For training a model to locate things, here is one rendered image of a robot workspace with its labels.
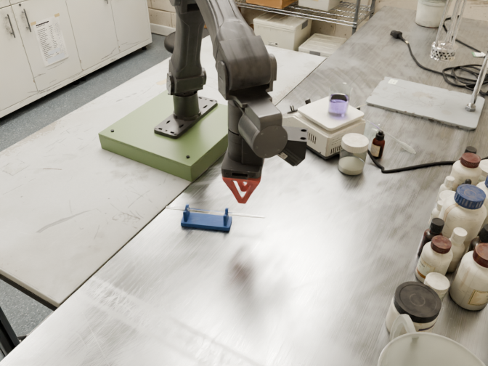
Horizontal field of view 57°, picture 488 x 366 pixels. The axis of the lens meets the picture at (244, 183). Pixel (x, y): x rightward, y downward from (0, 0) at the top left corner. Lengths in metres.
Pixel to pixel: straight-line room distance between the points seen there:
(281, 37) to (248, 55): 2.72
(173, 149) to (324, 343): 0.55
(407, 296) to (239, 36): 0.46
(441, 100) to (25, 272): 1.15
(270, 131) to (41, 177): 0.63
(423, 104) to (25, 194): 1.06
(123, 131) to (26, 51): 2.27
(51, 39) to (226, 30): 2.81
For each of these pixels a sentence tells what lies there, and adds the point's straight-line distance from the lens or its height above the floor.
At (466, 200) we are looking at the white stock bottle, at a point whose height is 1.03.
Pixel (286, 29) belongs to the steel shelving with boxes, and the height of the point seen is 0.43.
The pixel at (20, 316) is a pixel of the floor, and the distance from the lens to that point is 2.06.
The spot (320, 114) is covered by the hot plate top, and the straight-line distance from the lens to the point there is 1.10.
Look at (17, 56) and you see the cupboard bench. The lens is 3.32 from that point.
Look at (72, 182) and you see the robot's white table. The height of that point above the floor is 0.90.
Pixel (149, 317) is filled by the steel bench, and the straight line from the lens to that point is 0.77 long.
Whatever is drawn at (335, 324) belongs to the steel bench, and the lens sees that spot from 0.76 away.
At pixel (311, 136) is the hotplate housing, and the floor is 0.94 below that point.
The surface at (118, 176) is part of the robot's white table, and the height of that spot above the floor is 0.90.
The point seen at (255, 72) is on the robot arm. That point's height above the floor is 1.24.
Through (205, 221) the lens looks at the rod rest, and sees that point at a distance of 0.89.
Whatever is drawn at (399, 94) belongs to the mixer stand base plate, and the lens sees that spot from 1.42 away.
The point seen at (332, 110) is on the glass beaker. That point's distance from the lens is 1.07.
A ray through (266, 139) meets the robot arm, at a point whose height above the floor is 1.17.
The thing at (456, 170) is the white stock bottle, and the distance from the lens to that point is 1.01.
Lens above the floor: 1.52
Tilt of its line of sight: 38 degrees down
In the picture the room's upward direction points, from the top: straight up
